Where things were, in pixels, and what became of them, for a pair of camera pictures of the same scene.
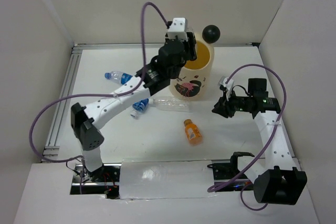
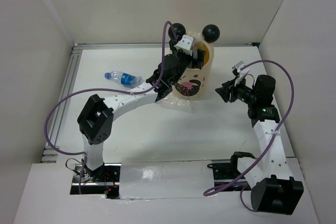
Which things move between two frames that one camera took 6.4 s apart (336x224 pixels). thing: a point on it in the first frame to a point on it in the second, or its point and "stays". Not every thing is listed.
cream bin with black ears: [195, 82] stays
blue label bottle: [118, 76] stays
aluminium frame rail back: [106, 44] stays
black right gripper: [223, 107] to [224, 92]
